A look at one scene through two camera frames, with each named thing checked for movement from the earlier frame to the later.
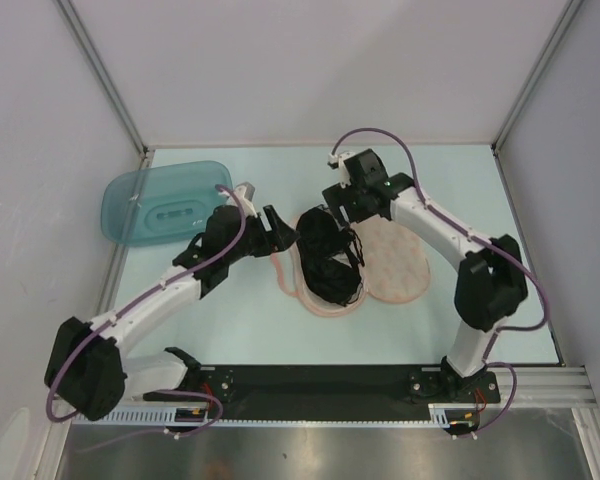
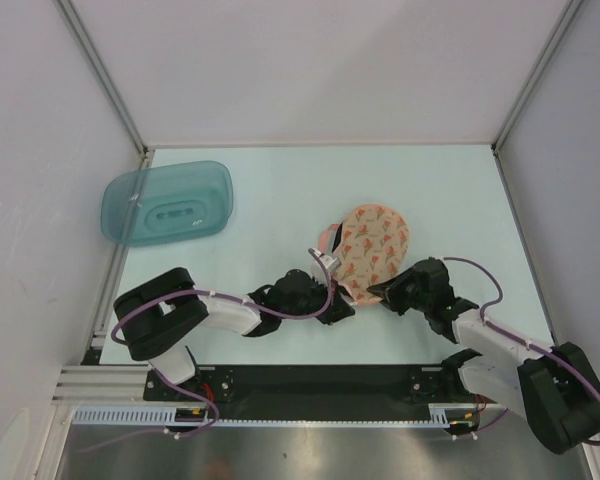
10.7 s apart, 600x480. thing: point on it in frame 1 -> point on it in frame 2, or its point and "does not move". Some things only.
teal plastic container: x=162 y=202 does not move
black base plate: x=328 y=392 does not move
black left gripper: x=279 y=238 -> x=337 y=308
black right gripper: x=337 y=195 -> x=389 y=291
